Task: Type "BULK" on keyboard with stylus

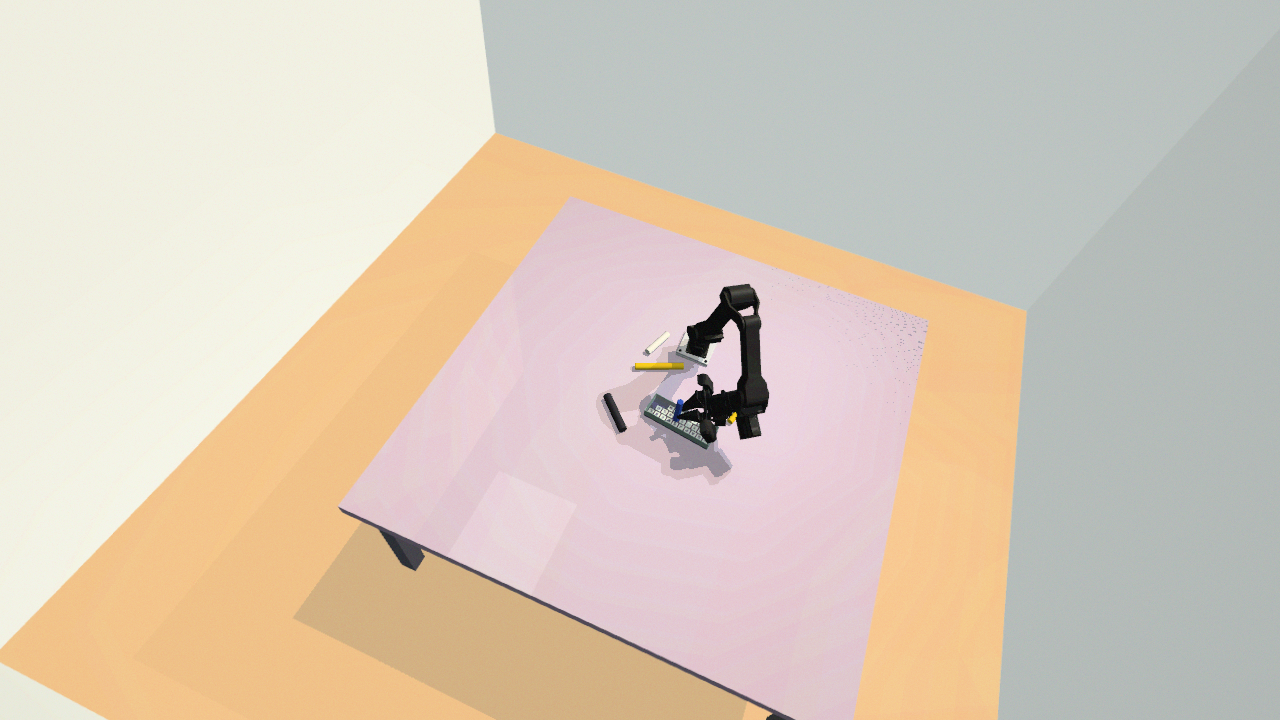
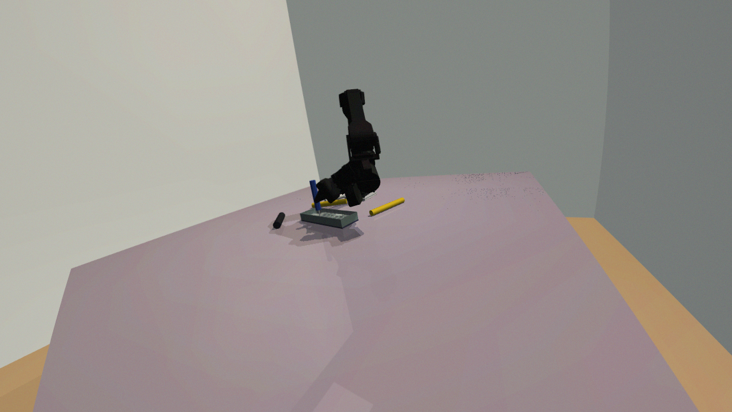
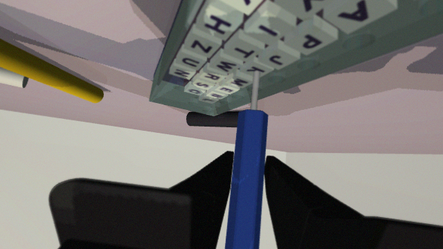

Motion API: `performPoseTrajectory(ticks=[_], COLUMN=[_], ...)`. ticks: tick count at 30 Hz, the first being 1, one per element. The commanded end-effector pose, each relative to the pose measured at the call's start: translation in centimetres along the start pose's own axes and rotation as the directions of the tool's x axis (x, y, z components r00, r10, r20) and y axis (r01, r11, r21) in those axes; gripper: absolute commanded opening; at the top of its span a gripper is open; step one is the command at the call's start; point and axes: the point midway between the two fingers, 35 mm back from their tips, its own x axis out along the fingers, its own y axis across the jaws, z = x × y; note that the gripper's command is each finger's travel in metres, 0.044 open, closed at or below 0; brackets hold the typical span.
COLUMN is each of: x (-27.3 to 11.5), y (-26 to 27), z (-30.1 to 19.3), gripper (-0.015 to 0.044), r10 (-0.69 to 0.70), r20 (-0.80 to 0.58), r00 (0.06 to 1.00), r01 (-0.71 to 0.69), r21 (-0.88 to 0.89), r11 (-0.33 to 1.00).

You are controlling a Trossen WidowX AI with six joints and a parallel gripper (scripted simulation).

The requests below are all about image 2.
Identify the yellow cylinder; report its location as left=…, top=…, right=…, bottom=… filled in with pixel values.
left=312, top=199, right=347, bottom=208
left=369, top=197, right=405, bottom=216

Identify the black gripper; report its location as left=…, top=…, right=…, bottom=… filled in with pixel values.
left=314, top=162, right=356, bottom=203

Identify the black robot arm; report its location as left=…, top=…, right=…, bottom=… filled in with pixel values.
left=339, top=89, right=381, bottom=207

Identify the blue stylus with grey tip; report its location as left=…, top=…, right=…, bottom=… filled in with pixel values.
left=309, top=180, right=321, bottom=215

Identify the black cylinder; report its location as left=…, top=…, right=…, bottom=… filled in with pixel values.
left=273, top=212, right=285, bottom=229

